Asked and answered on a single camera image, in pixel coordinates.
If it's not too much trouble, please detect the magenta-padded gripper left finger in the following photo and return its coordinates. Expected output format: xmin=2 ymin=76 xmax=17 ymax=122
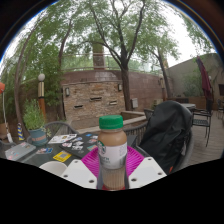
xmin=61 ymin=146 xmax=101 ymax=190

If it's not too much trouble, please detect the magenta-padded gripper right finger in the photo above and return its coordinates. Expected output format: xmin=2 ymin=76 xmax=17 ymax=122
xmin=125 ymin=146 xmax=168 ymax=190

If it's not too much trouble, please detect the green-capped coffee drink bottle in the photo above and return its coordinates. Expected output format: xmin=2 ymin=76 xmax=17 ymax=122
xmin=97 ymin=114 xmax=129 ymax=191

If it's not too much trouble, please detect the yellow card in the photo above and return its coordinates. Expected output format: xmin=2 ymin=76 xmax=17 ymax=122
xmin=53 ymin=150 xmax=72 ymax=163

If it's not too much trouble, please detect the dark laptop with stickers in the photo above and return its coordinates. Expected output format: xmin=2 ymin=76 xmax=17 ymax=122
xmin=59 ymin=132 xmax=101 ymax=158

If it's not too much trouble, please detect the white sheet with stickers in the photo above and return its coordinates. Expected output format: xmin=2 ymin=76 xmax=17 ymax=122
xmin=48 ymin=133 xmax=78 ymax=145

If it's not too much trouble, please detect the chair holding black jacket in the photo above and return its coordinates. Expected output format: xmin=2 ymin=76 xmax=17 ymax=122
xmin=123 ymin=109 xmax=196 ymax=174

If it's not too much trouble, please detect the blue card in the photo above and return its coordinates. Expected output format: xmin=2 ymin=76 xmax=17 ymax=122
xmin=35 ymin=147 xmax=54 ymax=155

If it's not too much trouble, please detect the black jacket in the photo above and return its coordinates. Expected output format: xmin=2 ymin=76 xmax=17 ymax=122
xmin=139 ymin=100 xmax=194 ymax=174

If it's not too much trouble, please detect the grey laptop with stickers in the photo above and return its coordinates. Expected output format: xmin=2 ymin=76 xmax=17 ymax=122
xmin=4 ymin=141 xmax=37 ymax=162

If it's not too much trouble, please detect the potted green plant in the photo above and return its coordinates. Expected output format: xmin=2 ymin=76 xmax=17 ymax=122
xmin=22 ymin=99 xmax=49 ymax=147

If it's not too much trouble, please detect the blue yellow striped bollard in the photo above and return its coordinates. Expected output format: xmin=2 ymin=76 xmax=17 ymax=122
xmin=17 ymin=122 xmax=25 ymax=142

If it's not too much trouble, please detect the black metal patio chair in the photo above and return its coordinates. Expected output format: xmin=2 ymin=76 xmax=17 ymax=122
xmin=191 ymin=108 xmax=214 ymax=148

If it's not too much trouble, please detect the round dark patio table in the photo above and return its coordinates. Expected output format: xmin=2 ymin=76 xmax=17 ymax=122
xmin=179 ymin=102 xmax=198 ymax=111

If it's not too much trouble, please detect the large forked tree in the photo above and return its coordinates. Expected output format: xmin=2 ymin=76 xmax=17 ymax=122
xmin=83 ymin=0 xmax=161 ymax=112

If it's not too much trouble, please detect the white canopy pole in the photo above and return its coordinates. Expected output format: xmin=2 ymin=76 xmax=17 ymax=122
xmin=1 ymin=93 xmax=14 ymax=144

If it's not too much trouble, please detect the closed maroon patio umbrella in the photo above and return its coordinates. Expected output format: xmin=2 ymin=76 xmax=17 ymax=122
xmin=195 ymin=55 xmax=214 ymax=111

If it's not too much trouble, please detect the globe-topped wooden lamp post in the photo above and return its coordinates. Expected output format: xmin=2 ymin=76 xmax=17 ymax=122
xmin=37 ymin=73 xmax=47 ymax=123

